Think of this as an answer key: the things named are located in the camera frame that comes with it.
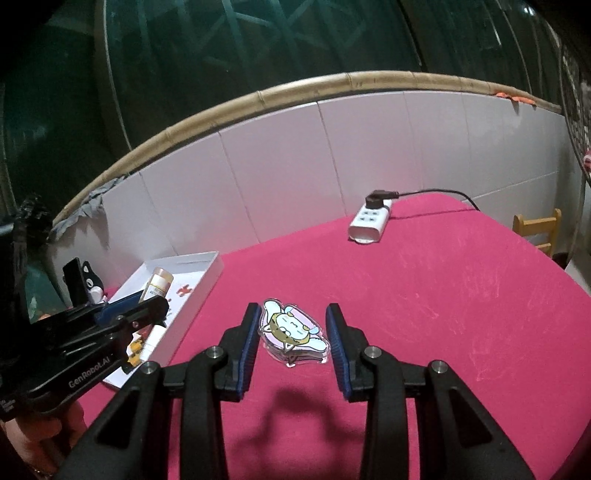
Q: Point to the black power plug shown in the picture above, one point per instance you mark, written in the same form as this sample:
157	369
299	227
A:
379	198

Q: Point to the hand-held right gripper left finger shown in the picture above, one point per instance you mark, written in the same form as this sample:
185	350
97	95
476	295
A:
249	350

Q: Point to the person's left hand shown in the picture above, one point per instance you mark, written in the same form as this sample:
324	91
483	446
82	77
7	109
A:
27	443

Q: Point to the small dropper bottle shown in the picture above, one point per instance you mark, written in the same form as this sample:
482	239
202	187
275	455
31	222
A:
159	284

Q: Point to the white power strip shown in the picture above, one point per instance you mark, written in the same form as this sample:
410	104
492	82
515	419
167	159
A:
369	224

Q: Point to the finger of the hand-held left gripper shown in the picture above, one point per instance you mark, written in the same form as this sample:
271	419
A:
147	311
115	308

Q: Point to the metal fan guard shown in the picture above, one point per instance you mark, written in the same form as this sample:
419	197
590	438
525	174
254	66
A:
577	115

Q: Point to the black penguin toy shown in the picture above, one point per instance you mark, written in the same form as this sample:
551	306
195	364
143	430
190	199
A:
92	281

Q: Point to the wooden chair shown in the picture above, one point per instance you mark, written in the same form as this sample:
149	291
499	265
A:
538	226

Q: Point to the orange scrap on ledge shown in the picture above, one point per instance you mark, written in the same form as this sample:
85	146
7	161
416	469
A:
515	98

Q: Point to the cartoon acrylic charm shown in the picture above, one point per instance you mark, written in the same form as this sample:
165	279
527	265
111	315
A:
291	330

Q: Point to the grey cloth on ledge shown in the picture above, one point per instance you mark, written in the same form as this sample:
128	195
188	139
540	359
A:
87	203

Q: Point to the white cardboard tray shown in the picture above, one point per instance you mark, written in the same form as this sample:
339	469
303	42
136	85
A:
198	277

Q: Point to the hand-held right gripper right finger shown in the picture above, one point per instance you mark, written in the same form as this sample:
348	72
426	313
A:
339	355

